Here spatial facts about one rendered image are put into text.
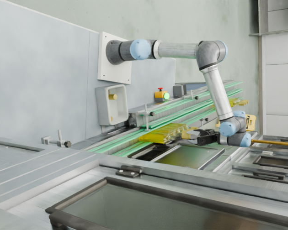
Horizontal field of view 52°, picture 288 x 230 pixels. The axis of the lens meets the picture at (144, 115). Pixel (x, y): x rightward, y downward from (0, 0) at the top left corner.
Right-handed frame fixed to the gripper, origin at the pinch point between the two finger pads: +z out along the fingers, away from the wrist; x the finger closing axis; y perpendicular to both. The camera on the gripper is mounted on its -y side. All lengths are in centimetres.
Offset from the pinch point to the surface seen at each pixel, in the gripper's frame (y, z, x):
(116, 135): -28.5, 30.6, 5.7
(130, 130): -16.0, 30.6, 5.6
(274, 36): 588, 85, 74
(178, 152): 6.0, 10.8, -12.9
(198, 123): 76, 31, -11
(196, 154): 6.0, -1.7, -12.9
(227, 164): 3.2, -22.5, -15.4
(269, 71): 589, 99, -5
